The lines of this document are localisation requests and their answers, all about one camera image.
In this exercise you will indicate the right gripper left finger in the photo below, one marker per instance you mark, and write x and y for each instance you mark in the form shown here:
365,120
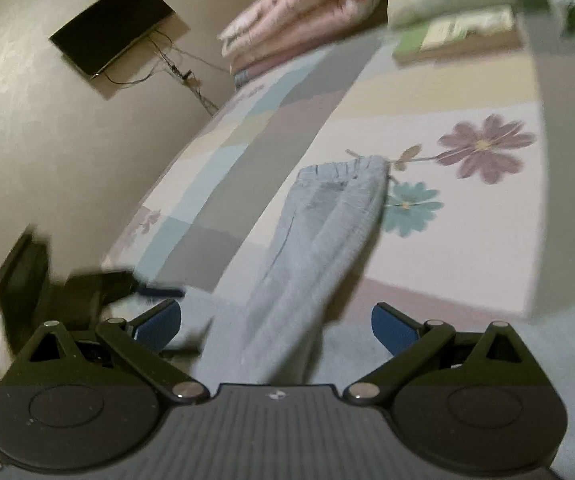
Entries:
138,342

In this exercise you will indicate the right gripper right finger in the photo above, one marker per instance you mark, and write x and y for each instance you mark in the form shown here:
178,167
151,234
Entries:
412,346

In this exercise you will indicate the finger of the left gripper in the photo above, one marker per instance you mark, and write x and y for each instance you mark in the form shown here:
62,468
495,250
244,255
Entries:
160,292

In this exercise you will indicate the grey sweatpants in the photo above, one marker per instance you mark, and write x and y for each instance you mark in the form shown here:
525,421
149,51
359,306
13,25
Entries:
317,269

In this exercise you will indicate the patchwork bed sheet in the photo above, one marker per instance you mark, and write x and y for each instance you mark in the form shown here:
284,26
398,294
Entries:
217,206

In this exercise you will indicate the folded pink quilt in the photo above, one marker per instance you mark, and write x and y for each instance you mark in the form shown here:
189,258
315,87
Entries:
270,28

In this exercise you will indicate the green paperback book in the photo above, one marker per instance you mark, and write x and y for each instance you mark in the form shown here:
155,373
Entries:
456,35

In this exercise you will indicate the wall mounted television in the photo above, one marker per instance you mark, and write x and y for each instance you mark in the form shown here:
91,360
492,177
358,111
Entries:
93,39

